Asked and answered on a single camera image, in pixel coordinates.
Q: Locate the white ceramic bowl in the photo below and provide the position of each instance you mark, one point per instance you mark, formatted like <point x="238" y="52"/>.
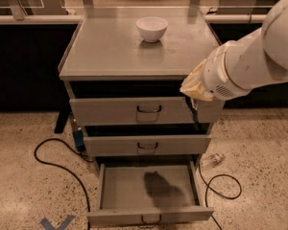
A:
<point x="151" y="28"/>

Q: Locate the blue power adapter box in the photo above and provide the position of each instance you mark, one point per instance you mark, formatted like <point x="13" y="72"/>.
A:
<point x="78" y="140"/>

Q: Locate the grey top drawer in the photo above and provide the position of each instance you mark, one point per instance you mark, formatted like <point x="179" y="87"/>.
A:
<point x="142" y="111"/>

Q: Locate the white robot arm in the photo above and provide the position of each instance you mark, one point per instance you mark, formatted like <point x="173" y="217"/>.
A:
<point x="236" y="68"/>

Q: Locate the dark counter with light top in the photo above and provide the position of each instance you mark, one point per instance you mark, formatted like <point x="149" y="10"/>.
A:
<point x="30" y="56"/>

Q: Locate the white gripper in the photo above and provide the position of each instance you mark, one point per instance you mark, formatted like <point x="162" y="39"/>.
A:
<point x="215" y="73"/>

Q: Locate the grey middle drawer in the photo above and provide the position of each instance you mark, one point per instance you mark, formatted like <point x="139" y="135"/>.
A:
<point x="146" y="145"/>

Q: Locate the clear plastic bottle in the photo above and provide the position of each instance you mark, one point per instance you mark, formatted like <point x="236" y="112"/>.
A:
<point x="212" y="161"/>

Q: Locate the grey open bottom drawer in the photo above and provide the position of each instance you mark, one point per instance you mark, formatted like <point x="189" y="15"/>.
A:
<point x="148" y="194"/>

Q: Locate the grey metal drawer cabinet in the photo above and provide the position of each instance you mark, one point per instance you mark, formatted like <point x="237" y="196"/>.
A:
<point x="108" y="58"/>

